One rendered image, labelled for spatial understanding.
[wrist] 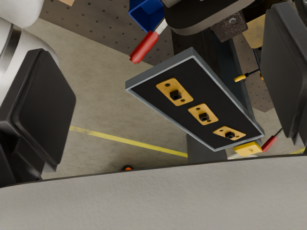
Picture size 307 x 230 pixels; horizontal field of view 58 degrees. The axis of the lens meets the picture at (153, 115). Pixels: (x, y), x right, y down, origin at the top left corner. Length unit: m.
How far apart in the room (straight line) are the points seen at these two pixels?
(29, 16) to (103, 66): 1.68
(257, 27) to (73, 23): 0.65
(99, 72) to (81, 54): 0.23
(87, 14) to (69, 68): 1.33
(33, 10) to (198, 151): 2.61
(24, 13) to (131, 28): 0.52
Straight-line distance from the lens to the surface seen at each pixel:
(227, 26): 0.50
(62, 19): 1.01
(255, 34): 0.56
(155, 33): 0.45
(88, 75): 2.33
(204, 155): 2.96
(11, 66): 0.44
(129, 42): 1.06
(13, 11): 0.56
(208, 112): 0.58
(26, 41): 0.46
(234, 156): 4.08
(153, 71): 0.46
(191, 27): 0.36
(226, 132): 0.68
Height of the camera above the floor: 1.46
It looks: 31 degrees down
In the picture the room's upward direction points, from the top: 176 degrees clockwise
